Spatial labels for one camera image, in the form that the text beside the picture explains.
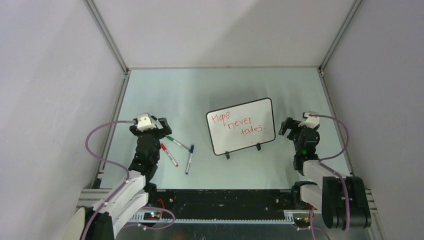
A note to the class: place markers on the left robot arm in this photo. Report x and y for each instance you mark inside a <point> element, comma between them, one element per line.
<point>105,218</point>

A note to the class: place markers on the white whiteboard black frame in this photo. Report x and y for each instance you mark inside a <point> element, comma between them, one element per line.
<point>241,126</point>

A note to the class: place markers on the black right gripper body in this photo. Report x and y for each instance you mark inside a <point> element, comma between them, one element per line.
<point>297,146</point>

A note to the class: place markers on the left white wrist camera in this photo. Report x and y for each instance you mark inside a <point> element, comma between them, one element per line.
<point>144,122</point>

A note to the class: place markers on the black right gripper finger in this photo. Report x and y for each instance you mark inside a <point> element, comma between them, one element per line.
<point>294,130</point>
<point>286,125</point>

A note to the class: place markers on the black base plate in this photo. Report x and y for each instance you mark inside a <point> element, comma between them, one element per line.
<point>227,205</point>

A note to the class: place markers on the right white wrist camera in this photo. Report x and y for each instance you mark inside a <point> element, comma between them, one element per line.
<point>311,120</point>

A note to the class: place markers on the red whiteboard marker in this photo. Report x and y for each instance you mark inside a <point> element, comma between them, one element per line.
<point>163,147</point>

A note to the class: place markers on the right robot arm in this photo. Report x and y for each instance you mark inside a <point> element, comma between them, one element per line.
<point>341,199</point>

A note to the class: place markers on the green whiteboard marker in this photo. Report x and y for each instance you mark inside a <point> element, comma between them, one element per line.
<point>178,143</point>

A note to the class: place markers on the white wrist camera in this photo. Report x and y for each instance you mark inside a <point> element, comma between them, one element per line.
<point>311,120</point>
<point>144,122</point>

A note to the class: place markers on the blue whiteboard marker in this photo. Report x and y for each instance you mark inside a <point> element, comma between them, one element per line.
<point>191,152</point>

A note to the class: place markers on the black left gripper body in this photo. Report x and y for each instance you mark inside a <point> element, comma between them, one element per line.
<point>156,134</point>

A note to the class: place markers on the right aluminium frame rail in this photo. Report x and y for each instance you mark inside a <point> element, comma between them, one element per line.
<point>341,31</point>

